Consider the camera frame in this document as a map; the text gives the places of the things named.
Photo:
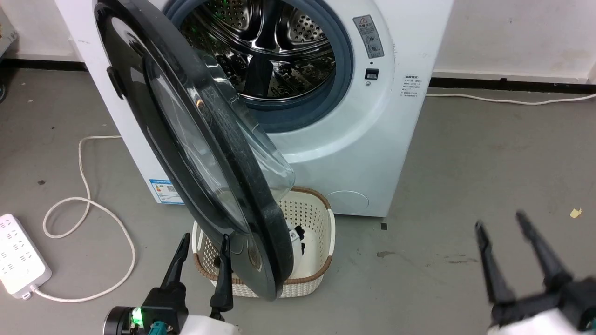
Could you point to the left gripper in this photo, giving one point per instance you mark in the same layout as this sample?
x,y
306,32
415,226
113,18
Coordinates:
x,y
163,309

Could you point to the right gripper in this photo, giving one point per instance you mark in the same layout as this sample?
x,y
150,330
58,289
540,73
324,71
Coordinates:
x,y
549,311

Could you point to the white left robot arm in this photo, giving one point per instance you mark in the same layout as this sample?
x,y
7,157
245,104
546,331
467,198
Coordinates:
x,y
207,328

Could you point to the black round washing machine door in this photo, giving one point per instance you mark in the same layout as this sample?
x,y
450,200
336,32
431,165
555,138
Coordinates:
x,y
219,153

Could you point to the white front-load washing machine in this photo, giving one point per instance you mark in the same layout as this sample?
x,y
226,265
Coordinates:
x,y
372,139

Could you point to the yellow scrap of tape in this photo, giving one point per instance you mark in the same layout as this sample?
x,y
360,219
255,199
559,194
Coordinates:
x,y
576,212

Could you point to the black and white toy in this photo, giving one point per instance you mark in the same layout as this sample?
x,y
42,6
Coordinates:
x,y
296,244

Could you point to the white woven laundry basket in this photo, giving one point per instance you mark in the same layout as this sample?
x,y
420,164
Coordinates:
x,y
312,223

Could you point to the white power strip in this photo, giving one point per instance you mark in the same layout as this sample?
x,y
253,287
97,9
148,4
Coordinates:
x,y
16,256

